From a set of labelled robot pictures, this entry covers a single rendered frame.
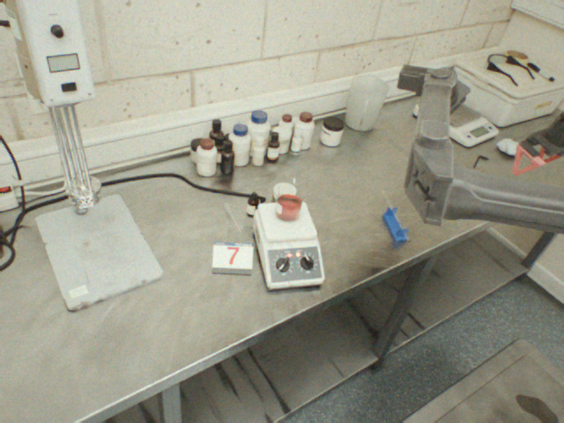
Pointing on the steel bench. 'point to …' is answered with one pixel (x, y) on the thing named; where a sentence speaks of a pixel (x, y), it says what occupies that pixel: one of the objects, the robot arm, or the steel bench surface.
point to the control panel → (293, 263)
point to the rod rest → (393, 226)
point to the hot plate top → (277, 231)
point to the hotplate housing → (281, 248)
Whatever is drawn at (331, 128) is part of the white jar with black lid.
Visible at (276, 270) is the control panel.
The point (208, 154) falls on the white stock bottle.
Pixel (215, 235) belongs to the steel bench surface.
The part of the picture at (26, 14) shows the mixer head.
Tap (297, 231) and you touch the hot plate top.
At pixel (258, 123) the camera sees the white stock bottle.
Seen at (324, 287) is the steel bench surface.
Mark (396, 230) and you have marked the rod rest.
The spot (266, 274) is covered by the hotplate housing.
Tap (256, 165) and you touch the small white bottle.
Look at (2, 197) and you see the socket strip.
